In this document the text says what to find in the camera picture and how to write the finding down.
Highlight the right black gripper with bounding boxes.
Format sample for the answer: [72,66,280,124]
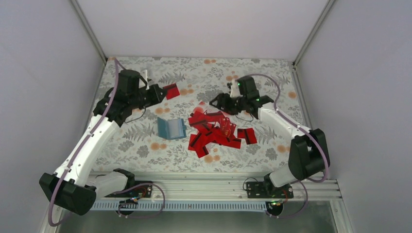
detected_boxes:
[209,93,246,116]

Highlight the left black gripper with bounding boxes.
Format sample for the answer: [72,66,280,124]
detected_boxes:
[129,84,167,109]

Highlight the red card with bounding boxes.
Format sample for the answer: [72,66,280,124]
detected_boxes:
[195,146,209,158]
[163,83,180,100]
[237,128,257,145]

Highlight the teal card holder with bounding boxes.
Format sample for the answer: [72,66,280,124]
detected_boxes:
[157,117,187,140]

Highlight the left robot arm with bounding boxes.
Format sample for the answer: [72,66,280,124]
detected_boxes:
[39,69,167,216]

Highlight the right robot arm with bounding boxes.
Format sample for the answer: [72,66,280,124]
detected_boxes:
[209,74,330,198]

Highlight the white red-circle card left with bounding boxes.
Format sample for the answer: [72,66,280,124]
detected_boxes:
[191,101,207,117]

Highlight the pile of red cards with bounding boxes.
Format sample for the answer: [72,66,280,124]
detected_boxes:
[188,111,241,151]

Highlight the red card front bottom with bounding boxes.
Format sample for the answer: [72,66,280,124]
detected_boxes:
[195,146,209,158]

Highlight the floral table mat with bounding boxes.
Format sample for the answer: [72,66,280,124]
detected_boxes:
[73,57,318,173]

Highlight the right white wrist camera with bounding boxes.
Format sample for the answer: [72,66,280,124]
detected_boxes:
[227,81,241,98]

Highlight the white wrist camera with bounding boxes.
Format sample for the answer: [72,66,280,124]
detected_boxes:
[141,69,151,85]
[227,81,241,98]

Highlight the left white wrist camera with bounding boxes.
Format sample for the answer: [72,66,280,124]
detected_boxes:
[141,69,151,85]

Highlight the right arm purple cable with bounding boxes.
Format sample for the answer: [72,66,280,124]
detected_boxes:
[248,74,330,219]

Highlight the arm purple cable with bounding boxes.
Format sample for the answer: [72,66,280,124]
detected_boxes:
[47,58,165,227]
[248,74,330,219]

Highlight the aluminium rail frame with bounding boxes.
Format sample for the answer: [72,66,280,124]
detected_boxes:
[53,170,343,201]

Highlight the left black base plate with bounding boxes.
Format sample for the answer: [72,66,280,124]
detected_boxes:
[105,181,153,199]

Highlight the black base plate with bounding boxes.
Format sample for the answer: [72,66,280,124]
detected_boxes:
[105,181,153,199]
[245,182,294,199]

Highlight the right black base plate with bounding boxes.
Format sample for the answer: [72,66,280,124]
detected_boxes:
[245,182,294,199]

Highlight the grey slotted cable duct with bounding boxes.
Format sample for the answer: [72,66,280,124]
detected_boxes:
[91,200,268,212]

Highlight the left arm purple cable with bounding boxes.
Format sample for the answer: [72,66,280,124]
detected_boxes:
[47,58,165,227]

